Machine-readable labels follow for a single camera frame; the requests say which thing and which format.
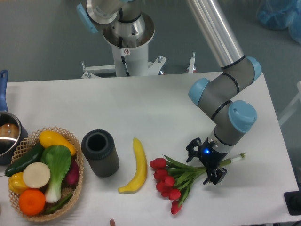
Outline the purple sweet potato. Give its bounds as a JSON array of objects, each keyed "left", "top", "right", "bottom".
[{"left": 65, "top": 159, "right": 79, "bottom": 186}]

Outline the yellow squash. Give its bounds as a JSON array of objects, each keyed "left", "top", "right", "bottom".
[{"left": 39, "top": 130, "right": 77, "bottom": 156}]

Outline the yellow bell pepper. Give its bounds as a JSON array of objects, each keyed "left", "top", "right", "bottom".
[{"left": 8, "top": 172, "right": 29, "bottom": 194}]

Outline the white frame at right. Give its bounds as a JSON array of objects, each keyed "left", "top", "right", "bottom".
[{"left": 278, "top": 81, "right": 301, "bottom": 127}]

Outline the dark grey ribbed vase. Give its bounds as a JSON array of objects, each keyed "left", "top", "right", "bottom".
[{"left": 81, "top": 129, "right": 119, "bottom": 178}]

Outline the yellow plastic banana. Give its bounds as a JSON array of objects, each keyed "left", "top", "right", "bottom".
[{"left": 118, "top": 137, "right": 148, "bottom": 194}]

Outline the black device at edge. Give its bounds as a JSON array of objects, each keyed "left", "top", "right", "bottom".
[{"left": 284, "top": 191, "right": 301, "bottom": 216}]

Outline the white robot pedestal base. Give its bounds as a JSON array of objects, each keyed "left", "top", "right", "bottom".
[{"left": 80, "top": 11, "right": 198, "bottom": 79}]

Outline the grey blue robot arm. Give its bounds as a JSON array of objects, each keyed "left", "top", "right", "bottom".
[{"left": 77, "top": 0, "right": 261, "bottom": 184}]

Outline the orange fruit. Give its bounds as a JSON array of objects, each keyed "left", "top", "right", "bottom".
[{"left": 18, "top": 189, "right": 46, "bottom": 216}]

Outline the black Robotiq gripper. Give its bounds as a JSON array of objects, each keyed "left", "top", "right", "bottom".
[{"left": 186, "top": 137, "right": 227, "bottom": 185}]

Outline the green chili pepper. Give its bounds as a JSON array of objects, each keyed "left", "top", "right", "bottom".
[{"left": 44, "top": 193, "right": 73, "bottom": 215}]

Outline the fingertip at bottom edge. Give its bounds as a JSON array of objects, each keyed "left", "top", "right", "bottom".
[{"left": 110, "top": 219, "right": 116, "bottom": 226}]

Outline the black cable on pedestal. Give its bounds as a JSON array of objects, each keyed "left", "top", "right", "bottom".
[{"left": 118, "top": 36, "right": 131, "bottom": 77}]

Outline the red tulip bouquet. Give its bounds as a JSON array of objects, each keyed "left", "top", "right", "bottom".
[{"left": 149, "top": 152, "right": 246, "bottom": 215}]

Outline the white round radish slice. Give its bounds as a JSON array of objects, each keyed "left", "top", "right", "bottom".
[{"left": 23, "top": 162, "right": 50, "bottom": 189}]

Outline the woven wicker basket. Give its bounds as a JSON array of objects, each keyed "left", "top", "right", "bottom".
[{"left": 8, "top": 127, "right": 84, "bottom": 222}]

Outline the dark green cucumber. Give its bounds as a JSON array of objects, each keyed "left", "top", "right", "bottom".
[{"left": 4, "top": 142, "right": 45, "bottom": 177}]

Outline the green bok choy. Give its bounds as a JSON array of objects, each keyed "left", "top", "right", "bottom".
[{"left": 41, "top": 145, "right": 71, "bottom": 203}]

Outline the blue plastic bag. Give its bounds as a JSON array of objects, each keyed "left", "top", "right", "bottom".
[{"left": 256, "top": 0, "right": 301, "bottom": 43}]

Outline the blue handled saucepan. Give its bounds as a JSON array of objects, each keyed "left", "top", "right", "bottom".
[{"left": 0, "top": 70, "right": 28, "bottom": 166}]

